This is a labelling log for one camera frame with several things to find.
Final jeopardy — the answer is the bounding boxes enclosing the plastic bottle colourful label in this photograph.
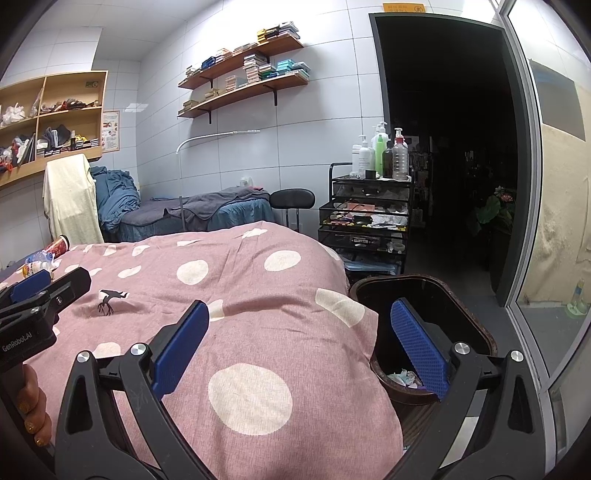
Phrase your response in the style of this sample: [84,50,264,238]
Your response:
[21,249,62,278]

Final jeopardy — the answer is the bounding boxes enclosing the pale green tissue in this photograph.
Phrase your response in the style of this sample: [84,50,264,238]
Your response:
[387,368,423,393]

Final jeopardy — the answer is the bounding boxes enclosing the glass door metal frame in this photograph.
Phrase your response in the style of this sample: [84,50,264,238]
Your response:
[496,0,591,462]

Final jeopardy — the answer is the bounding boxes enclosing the potted plant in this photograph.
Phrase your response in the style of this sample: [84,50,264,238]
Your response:
[475,185,515,229]

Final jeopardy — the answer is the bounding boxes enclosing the black round stool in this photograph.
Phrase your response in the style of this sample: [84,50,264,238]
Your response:
[269,188,317,230]

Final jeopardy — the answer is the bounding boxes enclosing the black mesh cart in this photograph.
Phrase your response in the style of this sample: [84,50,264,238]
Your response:
[318,161,415,278]

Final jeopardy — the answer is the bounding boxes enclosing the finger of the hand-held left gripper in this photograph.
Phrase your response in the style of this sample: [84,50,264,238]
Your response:
[9,269,51,305]
[44,267,92,319]

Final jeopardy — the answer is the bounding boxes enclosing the massage bed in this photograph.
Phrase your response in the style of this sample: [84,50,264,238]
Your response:
[104,186,276,244]

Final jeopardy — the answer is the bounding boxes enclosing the wall shelves with boxes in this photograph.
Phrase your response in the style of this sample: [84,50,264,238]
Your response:
[182,52,309,112]

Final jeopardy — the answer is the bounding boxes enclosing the white lotion bottle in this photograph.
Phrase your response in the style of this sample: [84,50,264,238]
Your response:
[352,135,377,180]

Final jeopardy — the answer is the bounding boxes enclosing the dark brown waste bin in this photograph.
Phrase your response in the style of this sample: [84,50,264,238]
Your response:
[348,274,498,407]

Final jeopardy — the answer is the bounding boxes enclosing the grey blanket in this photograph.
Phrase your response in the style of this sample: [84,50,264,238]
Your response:
[164,186,271,232]

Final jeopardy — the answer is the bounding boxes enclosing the green pump bottle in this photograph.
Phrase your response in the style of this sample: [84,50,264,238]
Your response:
[375,131,391,177]

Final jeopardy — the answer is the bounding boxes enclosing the cream towel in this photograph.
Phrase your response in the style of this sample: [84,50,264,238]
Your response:
[42,154,105,245]

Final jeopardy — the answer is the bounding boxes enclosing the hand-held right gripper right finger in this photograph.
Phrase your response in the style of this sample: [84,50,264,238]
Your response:
[390,297,549,480]

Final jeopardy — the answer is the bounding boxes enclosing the row of small boxes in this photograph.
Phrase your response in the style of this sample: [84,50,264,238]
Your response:
[185,21,301,79]

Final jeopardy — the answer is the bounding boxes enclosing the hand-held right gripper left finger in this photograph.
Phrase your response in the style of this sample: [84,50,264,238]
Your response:
[54,299,211,480]

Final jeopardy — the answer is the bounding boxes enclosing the wall poster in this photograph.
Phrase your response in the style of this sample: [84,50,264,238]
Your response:
[102,110,121,153]

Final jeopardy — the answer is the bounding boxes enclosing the wooden cubby shelf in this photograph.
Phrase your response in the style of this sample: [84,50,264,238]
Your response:
[0,70,109,188]

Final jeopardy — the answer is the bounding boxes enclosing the person's left hand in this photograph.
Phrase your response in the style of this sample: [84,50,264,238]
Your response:
[16,364,52,447]

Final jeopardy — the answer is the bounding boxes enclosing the pink polka-dot blanket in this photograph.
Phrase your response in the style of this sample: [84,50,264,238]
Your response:
[0,220,404,480]

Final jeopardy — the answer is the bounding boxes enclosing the white floor lamp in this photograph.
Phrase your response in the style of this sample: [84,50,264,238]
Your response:
[176,130,262,232]

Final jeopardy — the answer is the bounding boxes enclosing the blue bedding pile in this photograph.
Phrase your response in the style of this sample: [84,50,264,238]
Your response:
[90,166,141,232]

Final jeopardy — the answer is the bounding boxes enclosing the green plastic bottle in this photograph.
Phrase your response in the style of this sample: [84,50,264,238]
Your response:
[566,278,589,317]

